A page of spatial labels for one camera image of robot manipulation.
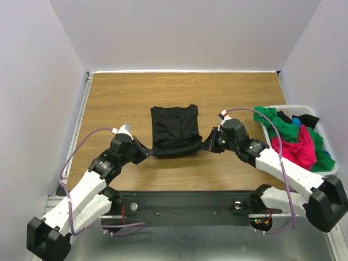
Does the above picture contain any black t shirt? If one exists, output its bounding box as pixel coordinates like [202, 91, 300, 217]
[151, 104, 202, 159]
[277, 111, 320, 129]

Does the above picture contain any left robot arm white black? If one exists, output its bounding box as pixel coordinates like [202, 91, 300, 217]
[26, 130, 153, 260]

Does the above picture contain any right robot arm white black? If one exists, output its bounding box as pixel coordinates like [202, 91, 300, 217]
[203, 119, 347, 233]

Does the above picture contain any green t shirt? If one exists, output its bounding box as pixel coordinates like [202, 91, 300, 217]
[253, 106, 335, 172]

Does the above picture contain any blue t shirt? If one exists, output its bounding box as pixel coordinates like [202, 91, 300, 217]
[291, 117, 302, 127]

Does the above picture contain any white laundry basket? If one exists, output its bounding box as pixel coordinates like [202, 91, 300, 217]
[259, 104, 338, 176]

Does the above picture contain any pink t shirt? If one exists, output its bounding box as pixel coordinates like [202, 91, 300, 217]
[276, 123, 318, 170]

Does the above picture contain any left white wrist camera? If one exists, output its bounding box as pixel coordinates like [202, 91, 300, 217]
[111, 123, 134, 140]

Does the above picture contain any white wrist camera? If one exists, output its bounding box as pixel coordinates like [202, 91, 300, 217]
[111, 123, 134, 140]
[218, 110, 232, 126]

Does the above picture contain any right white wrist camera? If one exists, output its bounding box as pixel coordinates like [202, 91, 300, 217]
[218, 110, 232, 126]

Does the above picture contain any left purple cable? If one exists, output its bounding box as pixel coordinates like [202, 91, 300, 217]
[61, 127, 147, 237]

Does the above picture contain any purple cable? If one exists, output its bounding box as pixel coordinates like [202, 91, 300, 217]
[61, 127, 147, 237]
[225, 107, 297, 235]

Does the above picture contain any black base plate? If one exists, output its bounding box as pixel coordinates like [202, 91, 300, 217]
[100, 190, 270, 227]

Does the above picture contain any aluminium frame rail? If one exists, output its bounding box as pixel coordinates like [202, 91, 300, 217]
[32, 72, 95, 261]

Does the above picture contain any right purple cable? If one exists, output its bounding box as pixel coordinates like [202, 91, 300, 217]
[225, 107, 297, 235]

